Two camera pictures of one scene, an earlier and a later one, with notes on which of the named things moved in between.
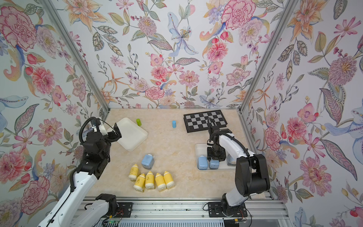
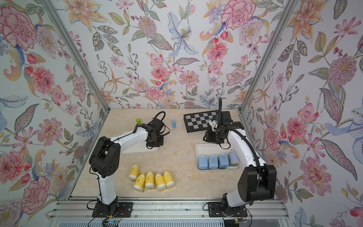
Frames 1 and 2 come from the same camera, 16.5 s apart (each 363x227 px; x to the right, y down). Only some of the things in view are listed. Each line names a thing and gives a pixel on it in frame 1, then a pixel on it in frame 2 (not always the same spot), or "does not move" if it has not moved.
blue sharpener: (203, 163) does not move
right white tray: (201, 149) does not move
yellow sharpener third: (150, 180) does not move
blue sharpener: (214, 164) does not move
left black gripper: (112, 135) to (160, 144)
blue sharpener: (230, 161) does not move
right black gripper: (221, 157) to (209, 134)
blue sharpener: (147, 161) to (223, 161)
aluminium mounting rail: (254, 210) does not move
